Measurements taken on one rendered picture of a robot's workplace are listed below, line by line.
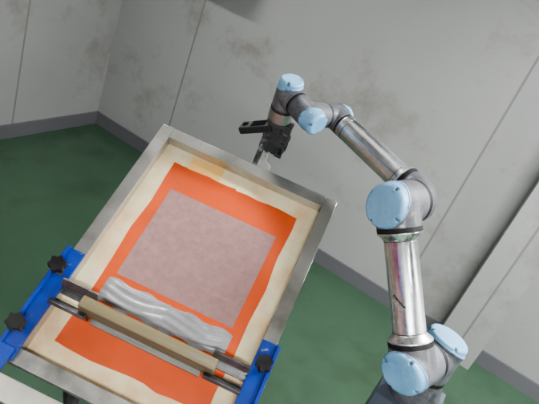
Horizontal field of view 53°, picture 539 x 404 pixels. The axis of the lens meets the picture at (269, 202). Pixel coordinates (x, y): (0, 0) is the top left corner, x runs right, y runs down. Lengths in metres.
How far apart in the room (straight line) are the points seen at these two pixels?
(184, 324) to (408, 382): 0.58
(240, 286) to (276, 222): 0.23
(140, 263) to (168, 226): 0.13
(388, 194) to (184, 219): 0.58
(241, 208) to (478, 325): 2.75
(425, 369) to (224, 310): 0.52
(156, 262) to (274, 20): 3.00
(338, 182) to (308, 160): 0.30
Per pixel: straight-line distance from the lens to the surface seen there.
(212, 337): 1.42
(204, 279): 1.47
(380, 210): 1.35
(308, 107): 1.56
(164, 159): 1.66
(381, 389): 1.63
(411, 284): 1.39
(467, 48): 3.79
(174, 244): 1.51
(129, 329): 1.32
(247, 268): 1.50
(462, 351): 1.54
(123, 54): 5.11
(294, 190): 1.60
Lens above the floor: 2.19
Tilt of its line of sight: 26 degrees down
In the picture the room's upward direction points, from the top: 22 degrees clockwise
